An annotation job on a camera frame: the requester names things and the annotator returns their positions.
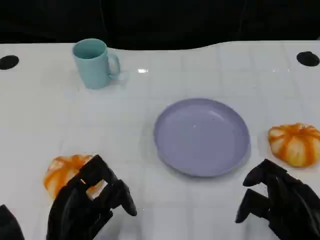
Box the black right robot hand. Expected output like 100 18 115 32
234 158 320 240

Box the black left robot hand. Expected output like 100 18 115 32
46 154 138 240

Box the lilac plate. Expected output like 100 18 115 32
153 97 252 178

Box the pale green mug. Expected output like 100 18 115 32
72 38 121 90

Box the black table grommet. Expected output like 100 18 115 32
296 51 320 68
0 55 20 71

